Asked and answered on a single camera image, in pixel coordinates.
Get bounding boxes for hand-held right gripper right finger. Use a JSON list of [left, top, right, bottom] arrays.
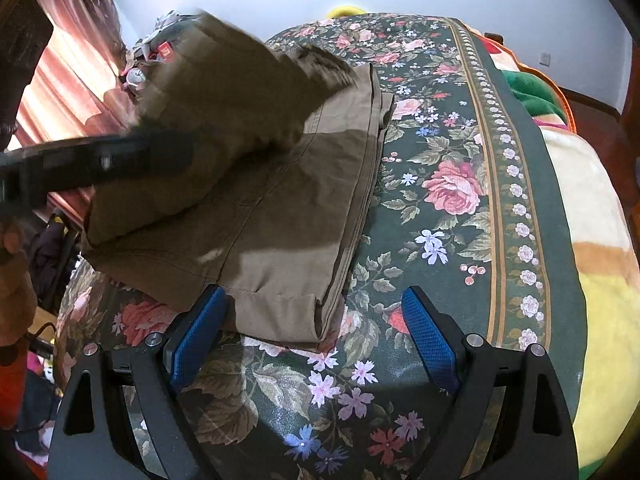
[[401, 286, 576, 480]]

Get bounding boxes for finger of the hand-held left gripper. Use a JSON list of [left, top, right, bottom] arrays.
[[100, 130, 195, 186]]

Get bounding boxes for dark cloth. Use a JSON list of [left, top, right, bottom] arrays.
[[27, 212, 81, 313]]

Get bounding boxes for colourful plush blanket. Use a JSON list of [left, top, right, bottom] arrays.
[[480, 35, 640, 471]]

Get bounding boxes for pile of clothes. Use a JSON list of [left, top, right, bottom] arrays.
[[120, 10, 201, 91]]

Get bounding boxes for pink curtain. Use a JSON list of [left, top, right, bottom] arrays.
[[15, 0, 131, 161]]

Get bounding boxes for dark floral bedspread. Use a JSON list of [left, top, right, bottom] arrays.
[[52, 10, 588, 480]]

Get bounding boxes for person's left forearm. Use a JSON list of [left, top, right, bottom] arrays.
[[0, 215, 38, 348]]

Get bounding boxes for olive green pants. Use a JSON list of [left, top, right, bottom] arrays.
[[80, 10, 396, 353]]

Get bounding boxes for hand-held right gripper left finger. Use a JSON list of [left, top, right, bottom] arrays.
[[47, 285, 228, 480]]

